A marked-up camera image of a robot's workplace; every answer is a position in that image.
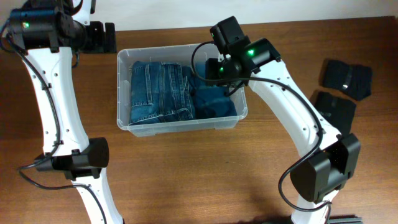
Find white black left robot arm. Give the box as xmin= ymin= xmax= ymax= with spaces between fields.
xmin=1 ymin=0 xmax=124 ymax=223

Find dark blue jeans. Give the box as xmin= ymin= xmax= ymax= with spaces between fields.
xmin=129 ymin=61 xmax=196 ymax=125

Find blue garment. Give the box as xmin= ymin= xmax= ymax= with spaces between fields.
xmin=188 ymin=71 xmax=237 ymax=119

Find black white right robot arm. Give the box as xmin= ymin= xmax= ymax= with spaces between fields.
xmin=205 ymin=16 xmax=362 ymax=223

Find clear plastic storage bin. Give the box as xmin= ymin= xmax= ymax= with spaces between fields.
xmin=116 ymin=44 xmax=248 ymax=137

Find black garment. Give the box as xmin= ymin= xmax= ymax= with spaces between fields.
xmin=310 ymin=91 xmax=356 ymax=136
xmin=322 ymin=60 xmax=373 ymax=101

